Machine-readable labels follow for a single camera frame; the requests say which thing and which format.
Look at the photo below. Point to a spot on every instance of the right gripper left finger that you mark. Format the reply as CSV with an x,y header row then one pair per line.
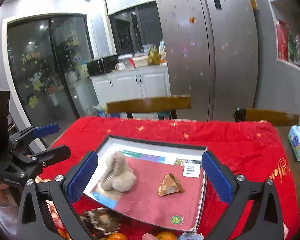
x,y
35,220

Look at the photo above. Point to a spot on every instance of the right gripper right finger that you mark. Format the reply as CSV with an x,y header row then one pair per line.
x,y
265,219

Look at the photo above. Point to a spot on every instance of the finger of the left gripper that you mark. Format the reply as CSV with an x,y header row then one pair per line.
x,y
43,129
47,154

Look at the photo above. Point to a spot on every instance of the glass sliding door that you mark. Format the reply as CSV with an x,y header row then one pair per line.
x,y
48,59

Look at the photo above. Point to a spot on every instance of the brown white frilly scrunchie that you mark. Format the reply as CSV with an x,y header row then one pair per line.
x,y
101,222

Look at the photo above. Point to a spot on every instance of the red blanket with bears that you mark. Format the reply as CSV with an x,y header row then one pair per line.
x,y
253,149

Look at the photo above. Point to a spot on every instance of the beige fluffy hair claw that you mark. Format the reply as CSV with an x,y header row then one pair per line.
x,y
118,175

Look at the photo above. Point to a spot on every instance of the black microwave oven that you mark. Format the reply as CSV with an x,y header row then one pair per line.
x,y
103,65

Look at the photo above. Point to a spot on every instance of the gold foil wrapped candy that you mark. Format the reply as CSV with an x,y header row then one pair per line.
x,y
170,185

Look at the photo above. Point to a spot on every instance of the wooden chair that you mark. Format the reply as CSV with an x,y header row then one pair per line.
x,y
160,104
276,118

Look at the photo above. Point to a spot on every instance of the black shallow box tray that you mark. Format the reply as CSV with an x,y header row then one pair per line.
x,y
150,162

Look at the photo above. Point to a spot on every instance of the white kitchen cabinet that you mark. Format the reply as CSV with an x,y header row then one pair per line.
x,y
129,84

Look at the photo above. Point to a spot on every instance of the silver double door refrigerator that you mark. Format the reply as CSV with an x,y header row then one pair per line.
x,y
212,55

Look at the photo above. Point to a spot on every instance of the white wall shelf unit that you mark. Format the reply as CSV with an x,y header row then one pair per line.
x,y
286,18

